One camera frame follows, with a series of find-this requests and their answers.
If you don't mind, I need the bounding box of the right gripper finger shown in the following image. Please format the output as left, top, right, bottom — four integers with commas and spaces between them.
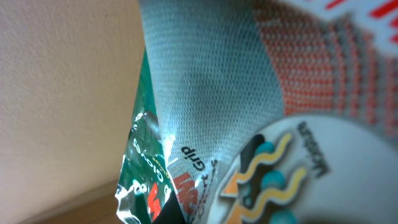
152, 195, 187, 224

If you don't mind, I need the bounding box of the green 3M gloves package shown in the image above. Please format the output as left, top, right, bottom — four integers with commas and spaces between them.
116, 0, 397, 223

